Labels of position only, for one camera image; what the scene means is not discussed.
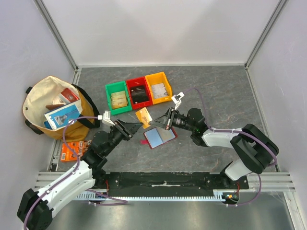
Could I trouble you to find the gold credit card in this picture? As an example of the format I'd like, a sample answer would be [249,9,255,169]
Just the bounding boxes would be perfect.
[135,107,152,129]

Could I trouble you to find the red white box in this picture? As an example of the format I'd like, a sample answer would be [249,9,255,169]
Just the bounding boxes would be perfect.
[59,88,79,104]

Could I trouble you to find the yellow plastic bin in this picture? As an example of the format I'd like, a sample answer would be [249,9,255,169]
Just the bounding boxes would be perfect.
[145,72,173,104]

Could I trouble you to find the black card in red bin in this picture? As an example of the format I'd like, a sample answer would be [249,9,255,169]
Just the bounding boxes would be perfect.
[130,85,149,104]

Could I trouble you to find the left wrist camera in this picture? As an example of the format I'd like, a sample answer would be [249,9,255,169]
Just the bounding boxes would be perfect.
[97,111,115,127]

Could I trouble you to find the beige cards in green bin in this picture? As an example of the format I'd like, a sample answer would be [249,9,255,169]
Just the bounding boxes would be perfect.
[111,91,128,110]

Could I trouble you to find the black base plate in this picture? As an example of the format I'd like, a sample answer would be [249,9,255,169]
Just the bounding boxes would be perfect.
[94,172,249,190]

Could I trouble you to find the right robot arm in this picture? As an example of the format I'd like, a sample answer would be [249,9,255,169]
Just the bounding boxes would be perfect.
[149,108,279,189]

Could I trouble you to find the red leather card holder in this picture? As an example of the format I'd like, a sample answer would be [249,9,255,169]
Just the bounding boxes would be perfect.
[140,127,177,149]

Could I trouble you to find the slotted cable duct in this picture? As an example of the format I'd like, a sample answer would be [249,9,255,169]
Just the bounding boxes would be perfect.
[73,191,225,202]

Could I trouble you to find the blue product box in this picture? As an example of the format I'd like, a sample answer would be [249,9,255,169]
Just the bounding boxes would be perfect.
[44,100,83,130]

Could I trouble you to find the green plastic bin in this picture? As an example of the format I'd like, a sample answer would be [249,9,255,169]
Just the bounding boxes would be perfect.
[105,81,132,115]

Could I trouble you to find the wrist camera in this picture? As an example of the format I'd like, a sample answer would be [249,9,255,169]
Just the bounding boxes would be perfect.
[97,111,115,127]
[171,92,185,110]

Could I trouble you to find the white card in yellow bin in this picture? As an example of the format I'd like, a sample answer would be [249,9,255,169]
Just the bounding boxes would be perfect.
[151,83,168,99]

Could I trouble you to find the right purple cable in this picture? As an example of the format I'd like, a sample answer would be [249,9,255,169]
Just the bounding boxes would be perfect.
[177,88,279,207]

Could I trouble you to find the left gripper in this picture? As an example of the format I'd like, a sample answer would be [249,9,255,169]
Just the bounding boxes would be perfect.
[103,118,143,156]

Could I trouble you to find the red plastic bin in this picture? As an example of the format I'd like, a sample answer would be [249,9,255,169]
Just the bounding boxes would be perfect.
[126,76,153,110]

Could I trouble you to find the orange picture box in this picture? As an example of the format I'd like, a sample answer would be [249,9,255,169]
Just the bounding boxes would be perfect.
[60,140,91,162]

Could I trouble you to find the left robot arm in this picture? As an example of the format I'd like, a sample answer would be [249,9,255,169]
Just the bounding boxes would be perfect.
[17,120,142,230]

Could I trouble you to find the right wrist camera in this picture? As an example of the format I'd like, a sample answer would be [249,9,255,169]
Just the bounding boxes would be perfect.
[171,92,185,110]

